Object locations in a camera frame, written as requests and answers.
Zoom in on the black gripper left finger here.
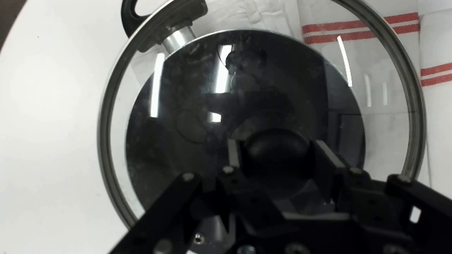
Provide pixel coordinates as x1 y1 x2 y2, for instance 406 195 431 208
109 139 246 254

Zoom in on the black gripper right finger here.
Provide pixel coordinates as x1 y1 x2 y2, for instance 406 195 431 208
313 140 452 254

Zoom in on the white towel with red stripes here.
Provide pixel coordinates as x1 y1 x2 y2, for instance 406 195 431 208
221 0 452 190

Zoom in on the glass lid with black knob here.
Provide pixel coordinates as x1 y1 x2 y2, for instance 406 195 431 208
98 0 427 226

